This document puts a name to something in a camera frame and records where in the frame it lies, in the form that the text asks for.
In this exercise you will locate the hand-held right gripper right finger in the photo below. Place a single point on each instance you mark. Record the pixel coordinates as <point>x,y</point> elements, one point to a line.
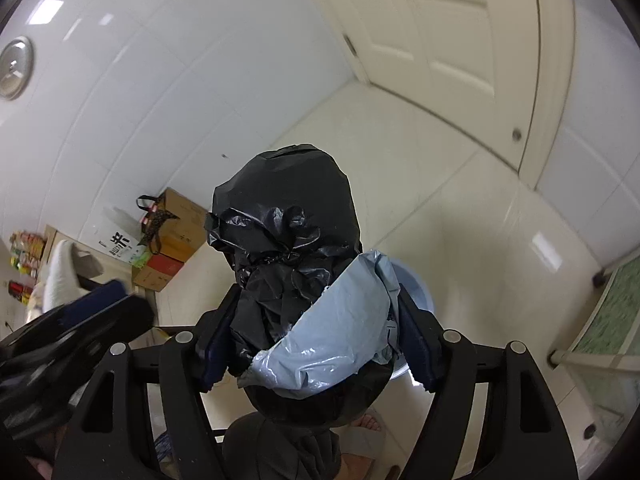
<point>417,355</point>

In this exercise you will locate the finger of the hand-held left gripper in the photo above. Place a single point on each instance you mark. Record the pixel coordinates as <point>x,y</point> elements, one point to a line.
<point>100,296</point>
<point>100,320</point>

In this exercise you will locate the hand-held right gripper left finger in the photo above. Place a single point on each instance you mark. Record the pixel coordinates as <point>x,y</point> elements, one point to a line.
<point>215,360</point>

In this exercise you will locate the blue plastic bin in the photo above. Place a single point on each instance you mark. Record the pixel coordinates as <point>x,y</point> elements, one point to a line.
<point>422,290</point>

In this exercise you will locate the light blue plastic bag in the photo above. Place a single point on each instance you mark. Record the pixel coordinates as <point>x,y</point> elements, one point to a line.
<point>340,320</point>

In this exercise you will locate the large black plastic bag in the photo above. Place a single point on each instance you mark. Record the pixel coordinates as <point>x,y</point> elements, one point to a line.
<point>285,195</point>

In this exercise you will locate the person's left hand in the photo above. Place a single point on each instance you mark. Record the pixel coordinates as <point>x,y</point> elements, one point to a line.
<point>45,460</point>

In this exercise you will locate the white towel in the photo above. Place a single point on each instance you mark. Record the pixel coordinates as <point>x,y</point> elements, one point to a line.
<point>60,270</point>

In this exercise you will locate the white rice bag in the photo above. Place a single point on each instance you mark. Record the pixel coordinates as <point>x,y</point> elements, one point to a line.
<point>117,242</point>

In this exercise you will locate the cardboard box red print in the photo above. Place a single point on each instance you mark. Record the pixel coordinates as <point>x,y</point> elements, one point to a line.
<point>157,272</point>

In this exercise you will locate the grey slipper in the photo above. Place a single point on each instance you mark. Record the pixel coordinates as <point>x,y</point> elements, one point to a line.
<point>360,440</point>

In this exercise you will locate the large cardboard box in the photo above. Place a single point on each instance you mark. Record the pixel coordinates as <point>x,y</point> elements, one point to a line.
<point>185,230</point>

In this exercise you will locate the person's dark grey shorts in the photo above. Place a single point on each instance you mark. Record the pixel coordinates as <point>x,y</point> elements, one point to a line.
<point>280,450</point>

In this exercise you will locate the person's leg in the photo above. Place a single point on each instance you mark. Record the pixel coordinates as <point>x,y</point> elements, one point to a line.
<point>357,467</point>

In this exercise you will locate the green glass table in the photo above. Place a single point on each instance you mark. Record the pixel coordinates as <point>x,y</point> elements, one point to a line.
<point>615,320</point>

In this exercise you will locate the cream panel door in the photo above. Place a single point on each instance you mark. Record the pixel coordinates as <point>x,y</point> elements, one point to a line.
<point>450,35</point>

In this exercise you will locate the round metal wall cover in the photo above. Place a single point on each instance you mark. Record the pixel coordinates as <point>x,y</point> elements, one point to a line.
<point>15,67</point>

